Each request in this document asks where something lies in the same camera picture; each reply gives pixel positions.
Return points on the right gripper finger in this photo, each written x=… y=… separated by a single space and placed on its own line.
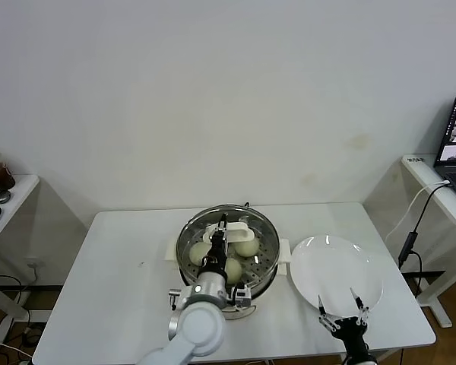
x=327 y=319
x=363 y=313

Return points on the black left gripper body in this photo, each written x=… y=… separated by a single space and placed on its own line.
x=217 y=258

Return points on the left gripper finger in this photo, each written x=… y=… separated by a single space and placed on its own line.
x=216 y=237
x=224 y=224

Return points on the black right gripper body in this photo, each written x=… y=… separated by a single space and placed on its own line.
x=351 y=334

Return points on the white steamed baozi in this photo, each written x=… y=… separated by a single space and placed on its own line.
x=199 y=254
x=247 y=248
x=233 y=270

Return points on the stainless steel steamer basket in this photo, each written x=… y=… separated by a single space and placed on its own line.
x=285 y=251

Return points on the white round plate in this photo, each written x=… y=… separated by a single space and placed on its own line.
x=327 y=273

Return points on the black power adapter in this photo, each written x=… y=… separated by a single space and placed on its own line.
x=408 y=247

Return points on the white side table with laptop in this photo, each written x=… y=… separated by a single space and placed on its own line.
x=454 y=213

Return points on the white labelled box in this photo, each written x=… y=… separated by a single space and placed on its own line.
x=414 y=159

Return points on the dark jar on side table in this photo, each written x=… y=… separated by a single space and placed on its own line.
x=0 y=176

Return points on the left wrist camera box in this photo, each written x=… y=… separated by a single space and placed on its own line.
x=243 y=297

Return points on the white wall socket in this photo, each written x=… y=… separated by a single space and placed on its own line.
x=32 y=262

